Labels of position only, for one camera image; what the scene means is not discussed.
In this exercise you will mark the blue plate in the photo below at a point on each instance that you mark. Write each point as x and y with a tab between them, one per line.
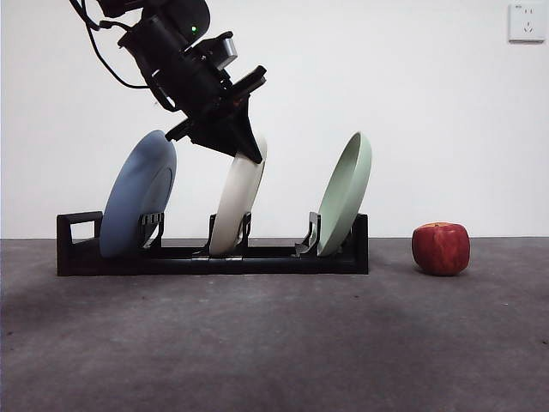
133	197

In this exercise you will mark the cream plate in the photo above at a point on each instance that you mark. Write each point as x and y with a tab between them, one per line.
233	201

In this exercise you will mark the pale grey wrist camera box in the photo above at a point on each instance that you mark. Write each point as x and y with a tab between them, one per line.
227	49

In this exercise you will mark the pale green plate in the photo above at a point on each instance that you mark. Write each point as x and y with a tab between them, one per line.
343	201

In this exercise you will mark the white wall socket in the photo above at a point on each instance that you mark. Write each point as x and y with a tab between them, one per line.
526	23

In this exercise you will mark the red apple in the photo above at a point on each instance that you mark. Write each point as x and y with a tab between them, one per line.
442	253

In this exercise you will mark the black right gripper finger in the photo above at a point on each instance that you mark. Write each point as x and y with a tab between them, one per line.
223	135
249	129

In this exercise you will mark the black plate rack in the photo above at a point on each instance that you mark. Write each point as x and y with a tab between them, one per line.
171	266

